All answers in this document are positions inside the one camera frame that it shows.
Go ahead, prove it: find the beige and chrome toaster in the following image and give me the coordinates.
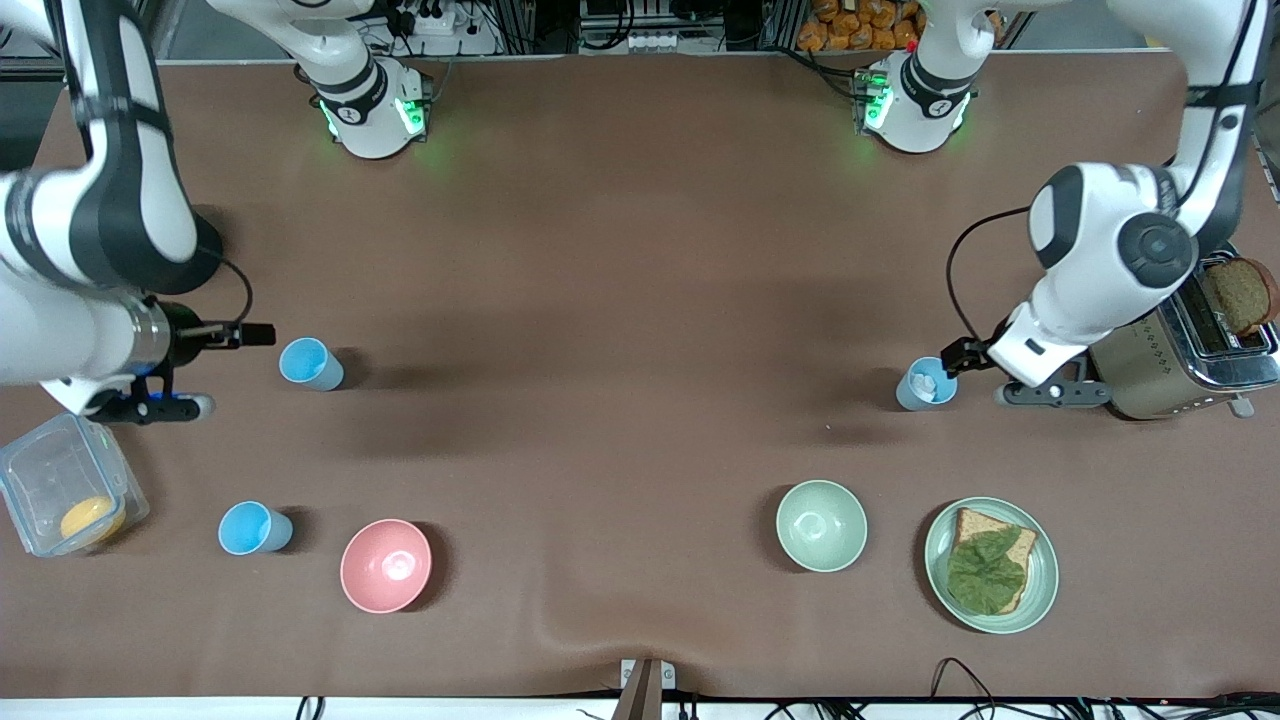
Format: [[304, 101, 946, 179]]
[[1088, 245, 1280, 421]]

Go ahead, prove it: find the white power strip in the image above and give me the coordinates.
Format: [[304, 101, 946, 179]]
[[398, 0, 463, 37]]

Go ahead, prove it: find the grey table clamp bracket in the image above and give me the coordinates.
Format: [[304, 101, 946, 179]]
[[620, 658, 677, 720]]

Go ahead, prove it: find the black looped floor cable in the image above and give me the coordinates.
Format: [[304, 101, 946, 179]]
[[930, 657, 1003, 703]]

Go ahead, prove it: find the pale green plate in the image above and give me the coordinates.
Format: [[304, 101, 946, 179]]
[[924, 497, 1060, 635]]

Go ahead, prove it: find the brown bread slice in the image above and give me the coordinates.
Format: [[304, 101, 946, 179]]
[[948, 507, 1039, 614]]

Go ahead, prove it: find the dark toast slice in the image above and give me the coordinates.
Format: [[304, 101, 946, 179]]
[[1203, 257, 1280, 337]]

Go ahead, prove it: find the pink bowl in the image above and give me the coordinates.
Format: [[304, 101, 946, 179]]
[[340, 518, 433, 614]]

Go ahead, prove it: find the bag of orange buns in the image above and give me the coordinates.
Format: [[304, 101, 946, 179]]
[[797, 0, 926, 53]]

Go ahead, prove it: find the orange fruit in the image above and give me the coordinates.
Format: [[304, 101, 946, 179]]
[[60, 496, 127, 544]]

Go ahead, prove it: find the clear plastic container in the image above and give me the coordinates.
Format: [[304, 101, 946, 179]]
[[0, 412, 151, 558]]

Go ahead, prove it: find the blue plastic cup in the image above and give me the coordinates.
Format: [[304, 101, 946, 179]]
[[278, 337, 345, 392], [218, 501, 294, 556], [895, 356, 959, 412]]

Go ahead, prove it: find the green lettuce leaf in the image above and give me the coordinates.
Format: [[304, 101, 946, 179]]
[[946, 527, 1029, 616]]

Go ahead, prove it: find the pale green bowl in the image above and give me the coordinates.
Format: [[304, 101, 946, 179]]
[[776, 480, 869, 574]]

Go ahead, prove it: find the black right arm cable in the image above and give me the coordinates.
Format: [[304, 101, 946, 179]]
[[215, 255, 256, 331]]

